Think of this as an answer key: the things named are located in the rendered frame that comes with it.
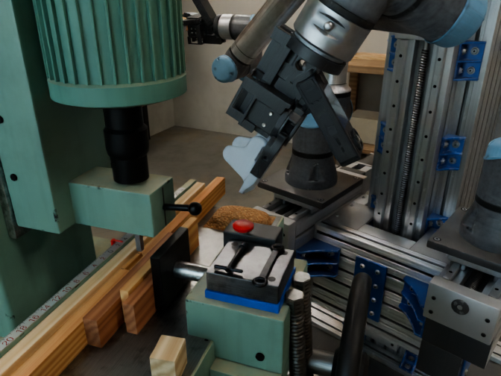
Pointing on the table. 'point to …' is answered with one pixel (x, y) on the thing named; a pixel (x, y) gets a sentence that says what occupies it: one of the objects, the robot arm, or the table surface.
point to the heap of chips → (224, 215)
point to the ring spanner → (268, 265)
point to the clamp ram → (173, 268)
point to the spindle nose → (127, 144)
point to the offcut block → (168, 356)
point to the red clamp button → (243, 226)
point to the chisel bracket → (122, 202)
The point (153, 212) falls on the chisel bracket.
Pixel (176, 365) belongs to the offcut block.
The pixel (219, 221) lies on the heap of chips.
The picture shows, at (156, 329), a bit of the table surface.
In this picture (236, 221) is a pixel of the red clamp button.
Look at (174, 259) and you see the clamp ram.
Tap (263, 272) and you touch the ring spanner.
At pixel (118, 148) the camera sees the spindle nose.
